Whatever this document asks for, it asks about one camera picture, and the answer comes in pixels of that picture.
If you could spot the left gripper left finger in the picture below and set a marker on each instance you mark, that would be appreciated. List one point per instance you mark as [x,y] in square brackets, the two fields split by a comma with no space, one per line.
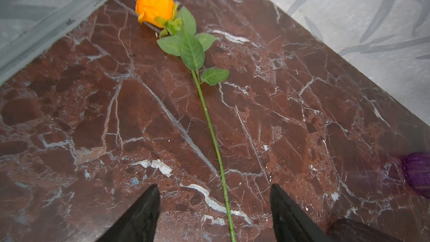
[138,223]

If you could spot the purple glass vase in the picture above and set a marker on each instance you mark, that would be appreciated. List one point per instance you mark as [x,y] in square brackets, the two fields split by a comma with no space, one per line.
[416,167]

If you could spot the orange flower stem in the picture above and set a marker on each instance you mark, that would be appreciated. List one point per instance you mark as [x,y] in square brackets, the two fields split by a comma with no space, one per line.
[179,37]

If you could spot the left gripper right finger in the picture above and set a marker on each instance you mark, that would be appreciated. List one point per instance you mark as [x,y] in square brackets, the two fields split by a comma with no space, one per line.
[290,223]

